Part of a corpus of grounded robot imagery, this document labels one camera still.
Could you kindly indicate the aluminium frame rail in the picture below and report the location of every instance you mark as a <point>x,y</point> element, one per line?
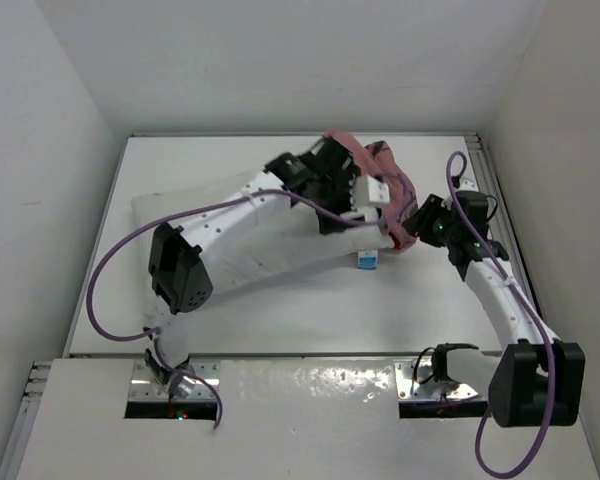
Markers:
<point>24,420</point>
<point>501,228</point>

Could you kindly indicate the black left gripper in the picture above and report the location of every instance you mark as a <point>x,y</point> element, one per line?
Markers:
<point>345,178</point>

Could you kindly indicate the white pillow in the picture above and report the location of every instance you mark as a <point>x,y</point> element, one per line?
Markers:
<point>281,244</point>

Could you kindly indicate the aluminium frame rail left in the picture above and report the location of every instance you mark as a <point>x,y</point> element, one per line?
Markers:
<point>24,420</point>

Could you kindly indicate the white front cover board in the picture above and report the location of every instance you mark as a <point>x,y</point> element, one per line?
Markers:
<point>283,419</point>

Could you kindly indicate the red pink patterned pillowcase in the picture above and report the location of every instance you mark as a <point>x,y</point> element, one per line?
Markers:
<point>377,160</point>

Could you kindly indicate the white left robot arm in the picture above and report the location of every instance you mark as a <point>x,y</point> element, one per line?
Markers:
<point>180,253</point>

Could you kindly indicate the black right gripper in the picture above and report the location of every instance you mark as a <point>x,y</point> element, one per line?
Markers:
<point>425,222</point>

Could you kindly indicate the aluminium frame rail right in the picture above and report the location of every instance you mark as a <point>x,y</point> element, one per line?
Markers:
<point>501,228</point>

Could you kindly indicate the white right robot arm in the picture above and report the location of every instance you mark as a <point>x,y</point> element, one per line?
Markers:
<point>537,373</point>

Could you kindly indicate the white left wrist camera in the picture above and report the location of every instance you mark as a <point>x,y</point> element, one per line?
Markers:
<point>368,196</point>

